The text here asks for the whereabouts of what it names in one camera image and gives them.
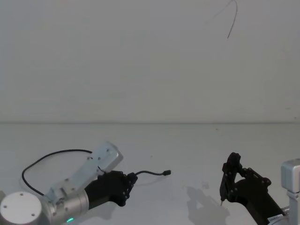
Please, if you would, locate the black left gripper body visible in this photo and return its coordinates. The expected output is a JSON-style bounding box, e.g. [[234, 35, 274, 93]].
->
[[84, 170, 129, 210]]

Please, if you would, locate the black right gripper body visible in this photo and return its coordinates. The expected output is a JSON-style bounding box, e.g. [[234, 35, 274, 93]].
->
[[227, 177, 285, 225]]

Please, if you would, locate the black cable with small plug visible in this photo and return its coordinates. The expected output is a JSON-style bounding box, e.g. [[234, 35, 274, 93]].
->
[[134, 170, 172, 179]]

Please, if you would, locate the white table cloth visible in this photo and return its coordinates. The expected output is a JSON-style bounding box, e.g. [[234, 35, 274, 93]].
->
[[0, 121, 300, 225]]

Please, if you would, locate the thin black looping wrist cable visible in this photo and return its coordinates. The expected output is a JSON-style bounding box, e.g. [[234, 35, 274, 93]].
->
[[22, 149, 94, 196]]

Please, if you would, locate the plain pale wall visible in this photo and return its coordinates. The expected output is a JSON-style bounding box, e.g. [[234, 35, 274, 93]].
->
[[0, 0, 300, 124]]

